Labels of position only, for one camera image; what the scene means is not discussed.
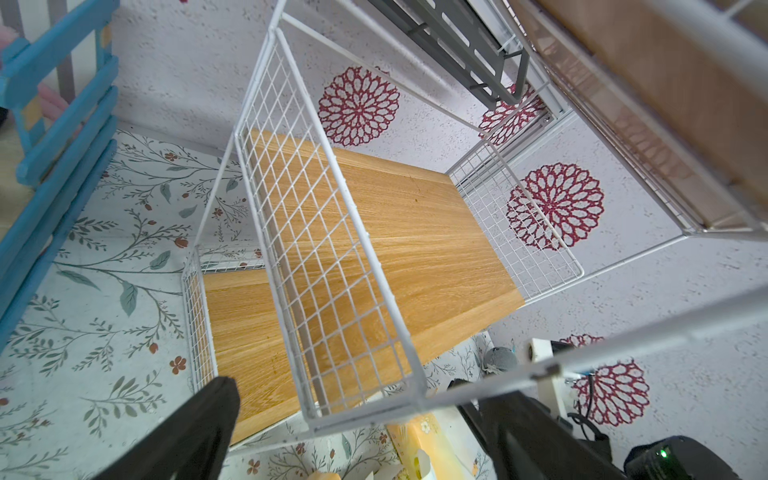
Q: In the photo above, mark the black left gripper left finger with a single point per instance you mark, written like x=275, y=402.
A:
x=192, y=443

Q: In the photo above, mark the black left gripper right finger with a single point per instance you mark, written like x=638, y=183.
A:
x=525, y=442

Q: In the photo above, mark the green tissue pack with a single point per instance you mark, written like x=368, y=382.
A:
x=439, y=445

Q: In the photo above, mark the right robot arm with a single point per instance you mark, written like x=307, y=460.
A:
x=676, y=457

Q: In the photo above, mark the pink doll plush left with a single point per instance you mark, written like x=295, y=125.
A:
x=52, y=104

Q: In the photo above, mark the blue white slatted crate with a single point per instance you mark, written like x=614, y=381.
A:
x=49, y=170

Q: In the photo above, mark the white wire three-tier shelf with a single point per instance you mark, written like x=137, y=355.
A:
x=371, y=267

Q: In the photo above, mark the dark grey wall shelf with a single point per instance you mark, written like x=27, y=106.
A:
x=492, y=68

